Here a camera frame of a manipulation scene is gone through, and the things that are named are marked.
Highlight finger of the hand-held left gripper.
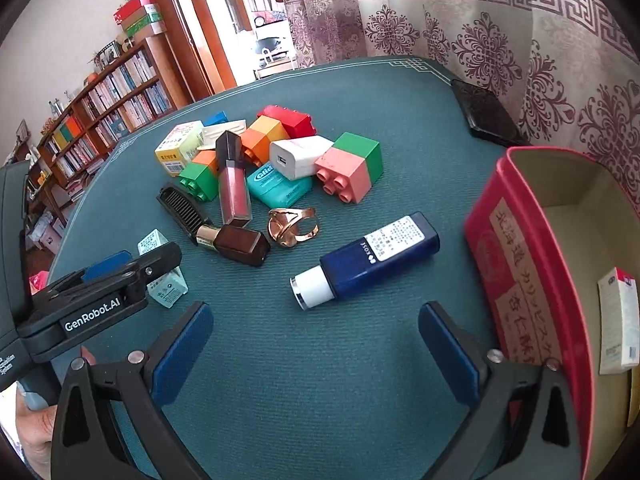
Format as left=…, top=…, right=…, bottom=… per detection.
left=32, top=251, right=132, bottom=301
left=117, top=242, right=182, bottom=291

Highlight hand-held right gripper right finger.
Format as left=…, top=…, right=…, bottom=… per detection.
left=418, top=302, right=586, bottom=480

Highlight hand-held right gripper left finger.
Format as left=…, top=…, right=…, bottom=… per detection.
left=50, top=301, right=215, bottom=480

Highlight pale green small box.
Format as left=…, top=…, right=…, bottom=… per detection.
left=138, top=229, right=188, bottom=309

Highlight silver and brown lighter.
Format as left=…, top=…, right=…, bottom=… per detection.
left=196, top=224, right=272, bottom=267

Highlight small green toy block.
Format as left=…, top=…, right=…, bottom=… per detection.
left=179, top=162, right=221, bottom=203

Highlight red tin box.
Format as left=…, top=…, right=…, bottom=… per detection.
left=464, top=146, right=640, bottom=480

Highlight red toy block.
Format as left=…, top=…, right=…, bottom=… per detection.
left=256, top=105, right=318, bottom=140

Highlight green felt desktop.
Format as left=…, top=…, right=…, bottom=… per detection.
left=47, top=56, right=551, bottom=480

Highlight person's left hand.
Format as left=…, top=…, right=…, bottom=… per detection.
left=14, top=387, right=60, bottom=476

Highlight pink lip gloss tube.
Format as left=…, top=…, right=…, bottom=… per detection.
left=216, top=130, right=252, bottom=227

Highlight yellow white medicine box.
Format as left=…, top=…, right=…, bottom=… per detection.
left=154, top=121, right=205, bottom=177

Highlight small orange toy block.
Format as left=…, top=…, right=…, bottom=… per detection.
left=192, top=150, right=219, bottom=173

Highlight blue bottle with white cap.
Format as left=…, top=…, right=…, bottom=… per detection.
left=291, top=211, right=441, bottom=309

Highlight white plastic cup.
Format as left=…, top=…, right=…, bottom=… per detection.
left=197, top=119, right=248, bottom=151

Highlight teal dental floss box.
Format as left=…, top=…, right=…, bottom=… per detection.
left=247, top=162, right=313, bottom=207

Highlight large orange toy block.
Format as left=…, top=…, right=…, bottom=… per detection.
left=240, top=127, right=273, bottom=168

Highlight rows of shelved books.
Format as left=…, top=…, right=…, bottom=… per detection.
left=30, top=50, right=173, bottom=196

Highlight yellow toy block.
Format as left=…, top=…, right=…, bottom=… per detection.
left=248, top=115, right=291, bottom=148

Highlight white charger plug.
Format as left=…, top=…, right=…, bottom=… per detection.
left=269, top=135, right=335, bottom=181

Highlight wooden bookshelf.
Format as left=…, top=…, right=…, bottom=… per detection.
left=10, top=35, right=193, bottom=211

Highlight pink toy block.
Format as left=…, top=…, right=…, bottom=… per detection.
left=314, top=147, right=373, bottom=205

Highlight framed photo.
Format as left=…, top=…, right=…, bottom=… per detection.
left=97, top=42, right=121, bottom=68

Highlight large green toy block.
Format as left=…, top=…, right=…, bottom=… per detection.
left=332, top=131, right=383, bottom=183

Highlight small low table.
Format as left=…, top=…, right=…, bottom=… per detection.
left=252, top=56, right=296, bottom=81

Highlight green cardboard box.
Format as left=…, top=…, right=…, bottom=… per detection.
left=124, top=12, right=163, bottom=37

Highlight black smartphone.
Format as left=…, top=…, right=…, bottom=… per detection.
left=450, top=79, right=531, bottom=147

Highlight red cardboard box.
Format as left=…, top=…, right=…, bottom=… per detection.
left=114, top=0, right=156, bottom=26

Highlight sheer patterned curtain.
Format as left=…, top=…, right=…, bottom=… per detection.
left=277, top=0, right=368, bottom=70

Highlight patterned beige curtain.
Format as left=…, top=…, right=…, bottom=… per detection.
left=350, top=0, right=640, bottom=201

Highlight gold metal ring clip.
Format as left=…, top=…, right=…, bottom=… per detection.
left=267, top=206, right=320, bottom=249

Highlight wooden door frame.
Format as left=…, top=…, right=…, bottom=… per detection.
left=141, top=0, right=251, bottom=106

